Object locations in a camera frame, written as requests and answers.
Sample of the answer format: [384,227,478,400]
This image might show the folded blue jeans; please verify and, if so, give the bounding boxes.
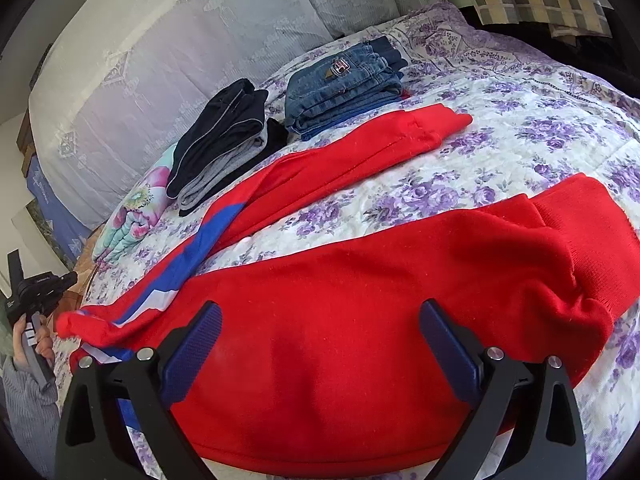
[284,36,408,141]

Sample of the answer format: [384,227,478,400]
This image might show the folded dark pants stack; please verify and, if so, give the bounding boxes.
[166,78,288,217]

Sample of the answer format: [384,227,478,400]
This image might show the folded floral blanket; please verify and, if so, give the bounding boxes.
[92,143,176,262]

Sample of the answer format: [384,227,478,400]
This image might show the red track pants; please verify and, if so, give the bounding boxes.
[56,104,639,477]

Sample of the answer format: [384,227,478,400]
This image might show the left forearm grey sleeve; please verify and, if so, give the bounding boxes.
[1,356,60,479]

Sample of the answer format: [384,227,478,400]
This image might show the floral purple bedspread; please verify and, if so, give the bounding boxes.
[82,2,639,479]

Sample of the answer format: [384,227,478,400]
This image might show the person's left hand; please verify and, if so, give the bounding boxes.
[12,313,56,370]

